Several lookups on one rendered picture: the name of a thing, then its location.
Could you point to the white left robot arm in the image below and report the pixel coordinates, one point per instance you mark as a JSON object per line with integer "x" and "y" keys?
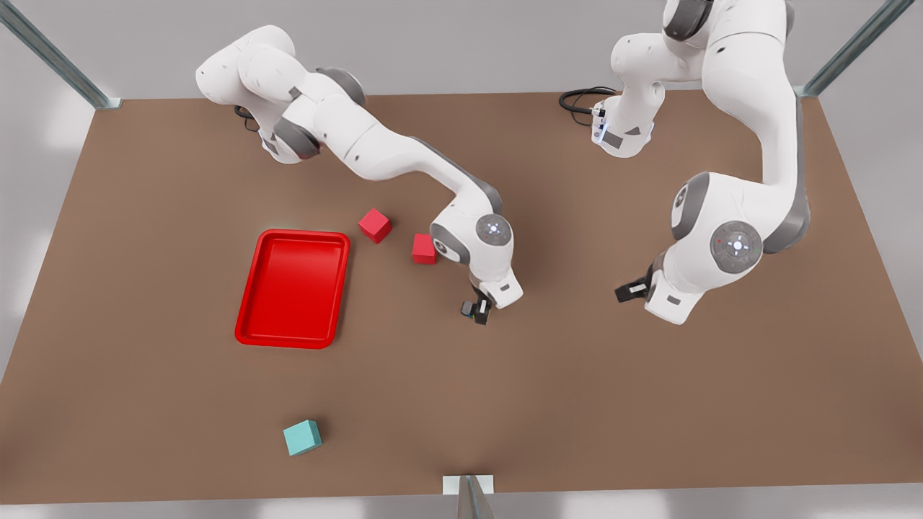
{"x": 750, "y": 144}

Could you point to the silver frame post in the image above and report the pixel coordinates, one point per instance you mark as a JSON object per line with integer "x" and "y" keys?
{"x": 851, "y": 49}
{"x": 470, "y": 496}
{"x": 54, "y": 54}

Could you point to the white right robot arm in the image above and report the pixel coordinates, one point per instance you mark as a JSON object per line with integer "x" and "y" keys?
{"x": 375, "y": 148}

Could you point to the red rectangular tray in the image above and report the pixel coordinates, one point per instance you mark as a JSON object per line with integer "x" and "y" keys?
{"x": 293, "y": 288}

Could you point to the teal cube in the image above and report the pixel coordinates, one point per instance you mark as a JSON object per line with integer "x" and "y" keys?
{"x": 302, "y": 437}

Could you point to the red cube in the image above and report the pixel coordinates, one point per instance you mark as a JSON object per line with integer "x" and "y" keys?
{"x": 424, "y": 249}
{"x": 375, "y": 225}

